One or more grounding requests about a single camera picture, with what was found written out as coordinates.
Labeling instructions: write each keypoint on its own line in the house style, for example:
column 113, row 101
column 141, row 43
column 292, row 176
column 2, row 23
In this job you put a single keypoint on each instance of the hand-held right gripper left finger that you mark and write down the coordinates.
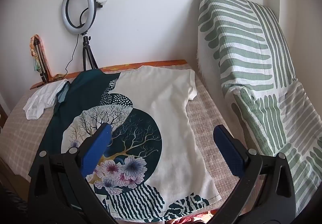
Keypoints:
column 98, row 148

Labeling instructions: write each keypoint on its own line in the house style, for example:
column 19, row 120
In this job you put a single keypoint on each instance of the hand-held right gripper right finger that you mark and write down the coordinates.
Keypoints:
column 226, row 146

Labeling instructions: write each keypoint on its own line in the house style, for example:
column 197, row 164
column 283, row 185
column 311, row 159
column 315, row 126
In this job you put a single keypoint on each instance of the tree and flower print t-shirt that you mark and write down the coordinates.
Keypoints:
column 163, row 113

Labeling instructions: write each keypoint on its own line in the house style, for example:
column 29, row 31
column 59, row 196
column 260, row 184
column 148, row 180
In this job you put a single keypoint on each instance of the white cloth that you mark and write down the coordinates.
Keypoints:
column 42, row 99

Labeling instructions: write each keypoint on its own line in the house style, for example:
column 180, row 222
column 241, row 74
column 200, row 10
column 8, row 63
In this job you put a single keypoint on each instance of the beige plaid blanket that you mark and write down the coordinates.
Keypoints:
column 22, row 128

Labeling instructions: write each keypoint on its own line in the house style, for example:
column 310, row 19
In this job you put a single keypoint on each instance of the green striped covered cushion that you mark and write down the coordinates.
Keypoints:
column 241, row 63

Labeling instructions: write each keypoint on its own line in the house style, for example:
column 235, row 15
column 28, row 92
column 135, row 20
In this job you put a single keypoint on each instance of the black tripod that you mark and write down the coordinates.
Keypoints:
column 86, row 50

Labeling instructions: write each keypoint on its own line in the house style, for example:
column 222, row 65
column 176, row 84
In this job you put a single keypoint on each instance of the orange bed sheet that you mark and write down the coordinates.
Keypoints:
column 156, row 63

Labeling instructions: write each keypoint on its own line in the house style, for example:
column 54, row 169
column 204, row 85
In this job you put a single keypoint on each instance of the small folded tripod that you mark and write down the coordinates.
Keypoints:
column 39, row 60

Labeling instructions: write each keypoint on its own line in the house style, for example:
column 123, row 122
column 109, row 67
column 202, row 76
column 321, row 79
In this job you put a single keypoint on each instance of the colourful patterned scarf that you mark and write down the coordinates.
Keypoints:
column 34, row 43

